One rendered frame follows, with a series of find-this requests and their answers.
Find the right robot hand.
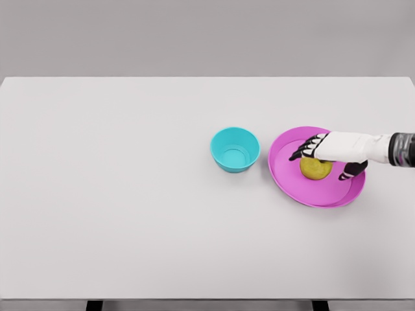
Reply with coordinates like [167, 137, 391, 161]
[289, 131, 370, 181]

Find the pink plate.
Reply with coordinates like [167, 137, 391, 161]
[268, 126, 366, 209]

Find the yellow-green apple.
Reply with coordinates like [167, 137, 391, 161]
[299, 156, 334, 181]

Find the blue bowl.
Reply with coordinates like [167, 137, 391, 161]
[209, 127, 261, 174]

